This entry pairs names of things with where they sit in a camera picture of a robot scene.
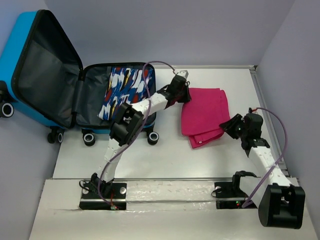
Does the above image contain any blue white patterned cloth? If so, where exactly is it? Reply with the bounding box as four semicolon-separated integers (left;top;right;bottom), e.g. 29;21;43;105
97;66;156;121

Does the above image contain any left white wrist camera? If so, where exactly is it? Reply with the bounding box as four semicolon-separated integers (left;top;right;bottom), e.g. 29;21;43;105
174;70;189;79

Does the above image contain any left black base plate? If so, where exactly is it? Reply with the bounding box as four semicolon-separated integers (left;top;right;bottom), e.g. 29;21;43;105
79;180;127;211

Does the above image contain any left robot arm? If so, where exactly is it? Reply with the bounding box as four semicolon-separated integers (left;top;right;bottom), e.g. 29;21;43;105
90;70;191;198

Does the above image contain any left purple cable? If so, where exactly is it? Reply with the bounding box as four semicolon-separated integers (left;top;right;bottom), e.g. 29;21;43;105
97;60;177;208

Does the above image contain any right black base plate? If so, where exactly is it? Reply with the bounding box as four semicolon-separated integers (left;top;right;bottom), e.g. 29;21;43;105
211;181;256;210

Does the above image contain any pink cloth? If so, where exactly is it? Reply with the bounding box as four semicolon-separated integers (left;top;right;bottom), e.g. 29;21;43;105
181;88;230;149

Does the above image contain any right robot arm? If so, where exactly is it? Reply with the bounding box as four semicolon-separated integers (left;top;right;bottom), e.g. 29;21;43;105
219;111;306;230

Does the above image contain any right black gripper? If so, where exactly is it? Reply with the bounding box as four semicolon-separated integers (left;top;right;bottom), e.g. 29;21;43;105
218;113;248;139

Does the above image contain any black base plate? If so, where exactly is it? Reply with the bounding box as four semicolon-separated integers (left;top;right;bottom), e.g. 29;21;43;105
211;181;256;210
79;180;127;211

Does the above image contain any aluminium table rail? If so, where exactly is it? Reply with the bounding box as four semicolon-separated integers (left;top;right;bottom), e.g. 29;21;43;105
51;176;300;183

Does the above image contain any blue hard-shell suitcase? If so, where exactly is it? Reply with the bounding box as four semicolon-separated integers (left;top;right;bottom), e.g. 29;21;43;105
0;9;156;147

